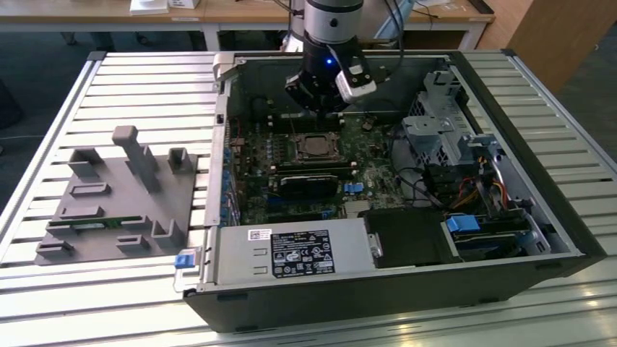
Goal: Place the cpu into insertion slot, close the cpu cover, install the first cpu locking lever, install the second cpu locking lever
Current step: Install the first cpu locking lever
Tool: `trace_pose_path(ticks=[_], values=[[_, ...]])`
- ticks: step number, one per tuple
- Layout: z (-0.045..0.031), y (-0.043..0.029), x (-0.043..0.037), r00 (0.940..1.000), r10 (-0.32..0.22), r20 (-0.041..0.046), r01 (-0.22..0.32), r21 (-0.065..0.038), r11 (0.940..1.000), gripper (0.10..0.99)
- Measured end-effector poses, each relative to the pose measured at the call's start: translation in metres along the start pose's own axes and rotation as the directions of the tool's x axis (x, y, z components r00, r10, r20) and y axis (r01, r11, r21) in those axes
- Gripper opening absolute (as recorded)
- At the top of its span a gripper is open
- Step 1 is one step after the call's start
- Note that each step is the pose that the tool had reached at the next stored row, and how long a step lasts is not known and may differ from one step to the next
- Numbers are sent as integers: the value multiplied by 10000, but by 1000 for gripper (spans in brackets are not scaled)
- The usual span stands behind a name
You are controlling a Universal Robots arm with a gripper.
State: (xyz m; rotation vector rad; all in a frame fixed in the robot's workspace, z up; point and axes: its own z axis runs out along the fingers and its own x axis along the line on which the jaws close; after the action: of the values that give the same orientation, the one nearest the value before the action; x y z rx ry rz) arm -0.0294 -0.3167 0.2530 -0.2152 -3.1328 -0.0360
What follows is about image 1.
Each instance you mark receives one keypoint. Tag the metal locking lever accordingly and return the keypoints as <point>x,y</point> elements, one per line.
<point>294,130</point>

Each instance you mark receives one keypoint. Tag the silver topped CPU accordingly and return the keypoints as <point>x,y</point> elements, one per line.
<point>316,146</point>

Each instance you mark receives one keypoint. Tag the CPU socket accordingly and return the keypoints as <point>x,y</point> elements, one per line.
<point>314,135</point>

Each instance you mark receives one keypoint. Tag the metal drive cage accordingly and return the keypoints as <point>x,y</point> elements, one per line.
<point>424,126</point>

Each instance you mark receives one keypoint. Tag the black graphics card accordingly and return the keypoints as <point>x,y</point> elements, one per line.
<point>308,188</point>

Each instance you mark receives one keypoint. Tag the green motherboard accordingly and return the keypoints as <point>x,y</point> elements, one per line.
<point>380,180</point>

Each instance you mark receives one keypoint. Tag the white box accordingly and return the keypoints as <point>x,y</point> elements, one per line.
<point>186,3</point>
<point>150,7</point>

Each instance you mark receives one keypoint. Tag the silver chipset heatsink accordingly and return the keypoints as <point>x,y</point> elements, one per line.
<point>358,207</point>

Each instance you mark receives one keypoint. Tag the black plastic shroud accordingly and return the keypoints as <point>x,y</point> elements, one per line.
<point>410,235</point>

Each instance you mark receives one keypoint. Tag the blue disk carrier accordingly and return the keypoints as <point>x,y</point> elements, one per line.
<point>463,225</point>

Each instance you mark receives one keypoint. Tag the wooden cabinet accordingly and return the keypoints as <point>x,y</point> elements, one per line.
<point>555,36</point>

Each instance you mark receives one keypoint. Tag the silver power supply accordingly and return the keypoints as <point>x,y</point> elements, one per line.
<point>231,253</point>

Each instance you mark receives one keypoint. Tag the grey parts rack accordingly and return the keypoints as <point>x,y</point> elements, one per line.
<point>121,202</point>

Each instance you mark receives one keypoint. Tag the wooden desk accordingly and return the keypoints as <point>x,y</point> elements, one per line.
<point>73,16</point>

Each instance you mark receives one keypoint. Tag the blue case latch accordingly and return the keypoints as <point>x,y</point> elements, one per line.
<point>185,262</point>

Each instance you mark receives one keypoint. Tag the green RAM stick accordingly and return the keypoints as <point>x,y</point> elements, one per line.
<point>114,221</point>

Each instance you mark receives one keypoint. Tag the black PC case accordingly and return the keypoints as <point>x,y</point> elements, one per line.
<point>338,307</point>

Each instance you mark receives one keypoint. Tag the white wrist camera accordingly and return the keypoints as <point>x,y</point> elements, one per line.
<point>356,84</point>

